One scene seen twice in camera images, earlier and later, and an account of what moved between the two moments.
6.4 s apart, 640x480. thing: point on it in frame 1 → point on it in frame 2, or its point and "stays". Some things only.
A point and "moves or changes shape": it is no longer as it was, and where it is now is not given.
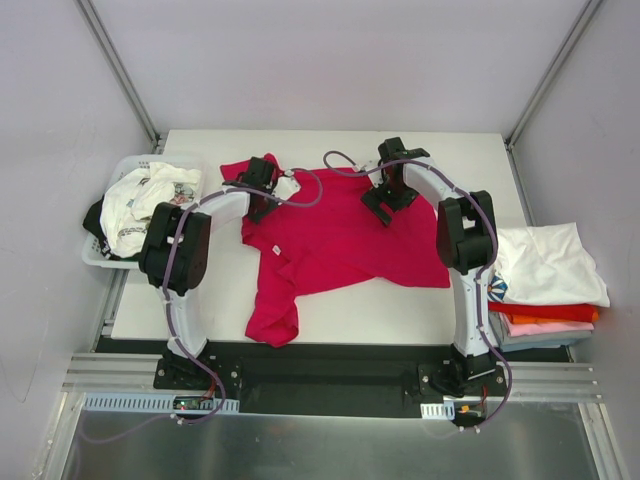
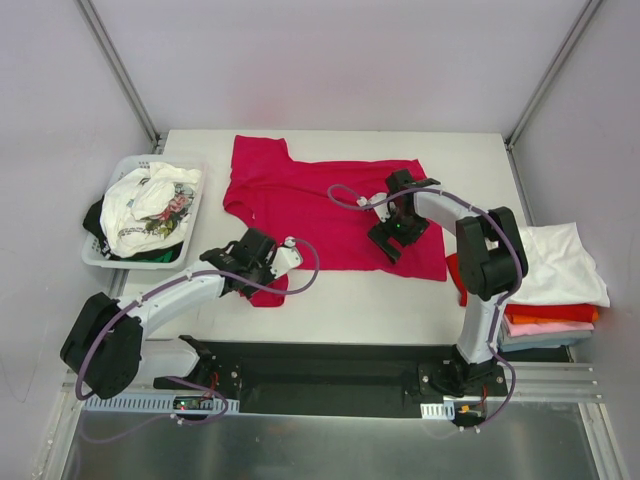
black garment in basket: [92, 222] stays
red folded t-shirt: [543, 310] stays
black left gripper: [256, 206] → [245, 286]
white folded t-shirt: [545, 264] stays
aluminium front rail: [137, 373] stays
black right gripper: [388, 198] → [388, 240]
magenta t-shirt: [325, 236] moves or changes shape
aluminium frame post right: [551, 74] stays
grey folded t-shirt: [506, 342] stays
